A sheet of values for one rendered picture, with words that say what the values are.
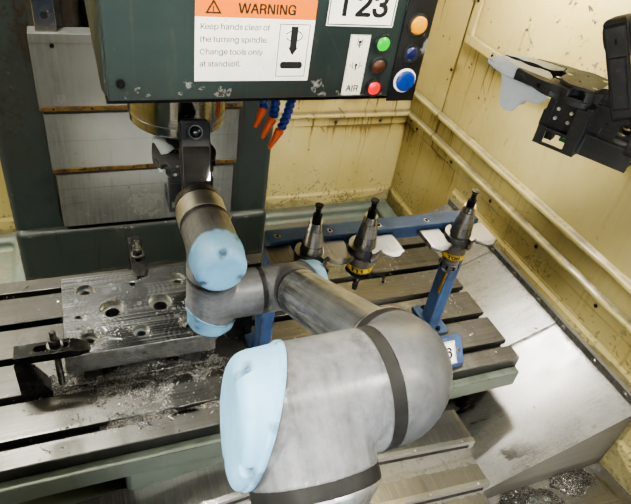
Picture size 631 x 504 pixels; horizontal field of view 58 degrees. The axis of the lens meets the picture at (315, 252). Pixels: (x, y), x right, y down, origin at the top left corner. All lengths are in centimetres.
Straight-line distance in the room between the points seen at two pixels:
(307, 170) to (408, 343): 171
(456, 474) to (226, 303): 79
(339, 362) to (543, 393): 115
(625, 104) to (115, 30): 59
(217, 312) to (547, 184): 109
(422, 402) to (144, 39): 52
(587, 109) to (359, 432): 47
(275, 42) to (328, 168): 147
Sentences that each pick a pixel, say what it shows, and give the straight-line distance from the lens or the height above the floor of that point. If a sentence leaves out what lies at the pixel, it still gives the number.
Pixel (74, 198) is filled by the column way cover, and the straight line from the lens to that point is 162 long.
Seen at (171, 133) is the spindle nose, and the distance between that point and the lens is 96.
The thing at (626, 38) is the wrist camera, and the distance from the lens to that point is 74.
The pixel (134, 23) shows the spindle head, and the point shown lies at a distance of 75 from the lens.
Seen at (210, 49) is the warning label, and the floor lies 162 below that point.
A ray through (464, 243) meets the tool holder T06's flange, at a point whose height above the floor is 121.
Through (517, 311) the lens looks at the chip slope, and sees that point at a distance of 174.
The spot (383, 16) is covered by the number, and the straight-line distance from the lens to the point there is 84.
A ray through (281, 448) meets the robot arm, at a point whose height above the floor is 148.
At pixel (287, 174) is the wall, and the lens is 218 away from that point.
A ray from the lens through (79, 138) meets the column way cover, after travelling 152.
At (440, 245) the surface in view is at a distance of 118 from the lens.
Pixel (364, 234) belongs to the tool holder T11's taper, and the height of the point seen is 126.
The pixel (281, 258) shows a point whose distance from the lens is 105.
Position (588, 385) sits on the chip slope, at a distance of 163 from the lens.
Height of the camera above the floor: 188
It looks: 38 degrees down
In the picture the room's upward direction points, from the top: 10 degrees clockwise
